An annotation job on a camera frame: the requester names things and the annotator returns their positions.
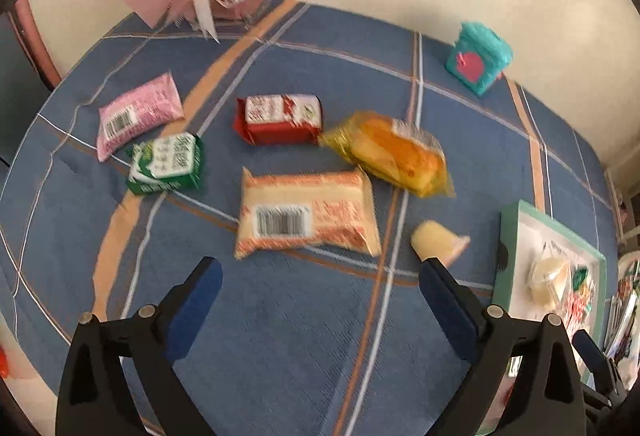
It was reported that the blue plaid tablecloth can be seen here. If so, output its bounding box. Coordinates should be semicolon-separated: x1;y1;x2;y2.
0;0;623;436

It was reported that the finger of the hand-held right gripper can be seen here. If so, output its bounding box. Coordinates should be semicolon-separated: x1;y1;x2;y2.
571;329;633;422

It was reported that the red floral snack packet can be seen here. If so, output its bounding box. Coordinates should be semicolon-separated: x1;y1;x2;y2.
557;288;596;332

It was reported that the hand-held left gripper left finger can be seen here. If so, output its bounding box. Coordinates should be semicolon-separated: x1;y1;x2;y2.
55;256;223;436

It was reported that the green biscuit packet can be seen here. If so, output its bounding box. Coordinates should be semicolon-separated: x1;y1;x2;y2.
124;132;206;196

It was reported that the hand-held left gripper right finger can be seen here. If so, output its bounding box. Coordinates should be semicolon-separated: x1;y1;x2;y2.
419;258;587;436

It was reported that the clear steamed bun packet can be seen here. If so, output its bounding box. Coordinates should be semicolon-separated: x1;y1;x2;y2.
529;241;573;312

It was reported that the small jelly cup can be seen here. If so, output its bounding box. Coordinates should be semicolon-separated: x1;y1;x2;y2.
410;220;472;267

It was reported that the yellow bread packet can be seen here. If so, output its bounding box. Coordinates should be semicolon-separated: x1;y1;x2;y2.
319;111;456;199

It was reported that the red biscuit packet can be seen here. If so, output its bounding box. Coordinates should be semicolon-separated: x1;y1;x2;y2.
234;93;325;147

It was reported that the pink snack packet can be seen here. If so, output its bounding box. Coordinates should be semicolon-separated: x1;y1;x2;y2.
96;71;185;163

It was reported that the green-rimmed white box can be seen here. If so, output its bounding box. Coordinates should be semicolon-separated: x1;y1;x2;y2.
475;199;608;436

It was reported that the orange white cake packet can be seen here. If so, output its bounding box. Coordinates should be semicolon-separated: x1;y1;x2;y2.
234;166;382;261

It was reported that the pink board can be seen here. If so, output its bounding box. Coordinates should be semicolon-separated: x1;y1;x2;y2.
12;0;62;89

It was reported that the teal toy box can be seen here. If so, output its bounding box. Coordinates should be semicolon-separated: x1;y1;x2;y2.
445;21;515;98

